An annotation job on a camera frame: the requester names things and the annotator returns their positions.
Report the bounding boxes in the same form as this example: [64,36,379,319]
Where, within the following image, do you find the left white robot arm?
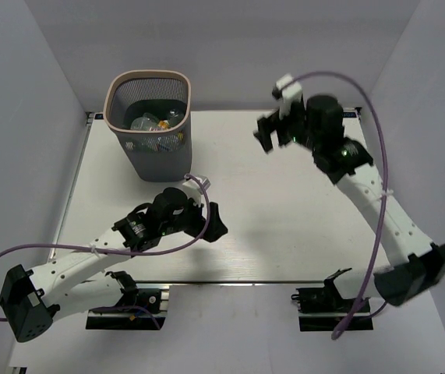
[0,187,228,343]

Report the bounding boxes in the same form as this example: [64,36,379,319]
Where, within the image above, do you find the orange label yellow cap bottle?
[157,120,171,131]

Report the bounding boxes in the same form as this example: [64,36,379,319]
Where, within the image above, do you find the clear bottle white blue label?
[130,113,161,132]

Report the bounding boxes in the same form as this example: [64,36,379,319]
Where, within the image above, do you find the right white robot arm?
[253,94,445,306]

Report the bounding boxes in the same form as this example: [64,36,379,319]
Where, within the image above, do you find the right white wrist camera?
[272,74,302,119]

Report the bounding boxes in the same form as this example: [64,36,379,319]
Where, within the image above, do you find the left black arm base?
[86,271,169,331]

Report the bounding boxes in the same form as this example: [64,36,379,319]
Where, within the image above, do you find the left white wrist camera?
[181,175,210,206]

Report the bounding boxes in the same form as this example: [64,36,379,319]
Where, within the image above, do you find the blue table corner sticker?
[343,111,358,118]

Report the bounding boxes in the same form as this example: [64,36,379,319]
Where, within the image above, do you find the grey mesh waste bin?
[103,70,192,182]

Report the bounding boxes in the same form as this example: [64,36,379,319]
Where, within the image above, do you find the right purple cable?
[284,71,387,340]

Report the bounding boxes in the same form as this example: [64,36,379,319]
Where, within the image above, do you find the clear bottle white cap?
[165,108,185,128]

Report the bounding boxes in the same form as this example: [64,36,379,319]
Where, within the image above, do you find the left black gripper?
[161,195,228,242]

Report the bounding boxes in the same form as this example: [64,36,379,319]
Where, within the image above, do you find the purple cable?
[284,71,387,340]
[0,174,212,323]

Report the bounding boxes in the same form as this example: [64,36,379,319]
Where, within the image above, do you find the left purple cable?
[0,174,212,323]

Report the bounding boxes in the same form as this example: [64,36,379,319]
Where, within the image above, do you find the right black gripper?
[253,99,321,154]

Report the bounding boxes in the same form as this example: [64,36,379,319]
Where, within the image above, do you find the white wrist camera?
[181,175,210,206]
[272,74,302,119]

